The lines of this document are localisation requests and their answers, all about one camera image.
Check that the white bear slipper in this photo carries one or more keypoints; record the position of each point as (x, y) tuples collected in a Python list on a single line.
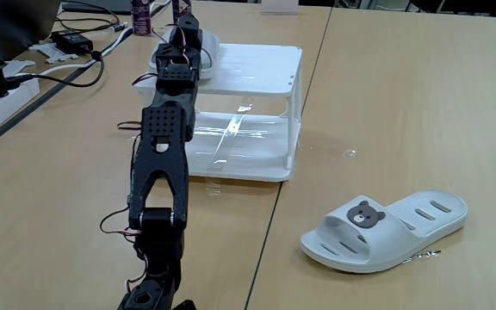
[(210, 51), (381, 245)]

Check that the white two-tier plastic box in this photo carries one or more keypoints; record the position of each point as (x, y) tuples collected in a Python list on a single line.
[(252, 69)]

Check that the purple drink can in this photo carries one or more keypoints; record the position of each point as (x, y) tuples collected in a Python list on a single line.
[(180, 6), (141, 17)]

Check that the black flat device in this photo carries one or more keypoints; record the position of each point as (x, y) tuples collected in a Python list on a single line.
[(97, 6)]

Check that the white card stand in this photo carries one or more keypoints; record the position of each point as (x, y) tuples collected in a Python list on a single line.
[(280, 6)]

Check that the black power adapter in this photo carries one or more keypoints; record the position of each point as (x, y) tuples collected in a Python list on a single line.
[(71, 42)]

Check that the white printed plastic parts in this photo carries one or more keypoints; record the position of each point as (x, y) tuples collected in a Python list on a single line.
[(52, 51)]

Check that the dark laptop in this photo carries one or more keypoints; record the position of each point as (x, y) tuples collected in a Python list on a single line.
[(20, 26)]

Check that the flat white plastic part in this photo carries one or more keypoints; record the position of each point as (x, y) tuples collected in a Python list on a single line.
[(17, 68)]

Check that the white power strip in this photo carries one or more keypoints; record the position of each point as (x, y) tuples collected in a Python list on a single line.
[(2, 107)]

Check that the small clear tape scrap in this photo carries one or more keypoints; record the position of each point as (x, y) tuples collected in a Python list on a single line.
[(349, 153)]

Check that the clear tape strip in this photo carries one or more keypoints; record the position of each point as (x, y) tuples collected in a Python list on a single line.
[(422, 256)]

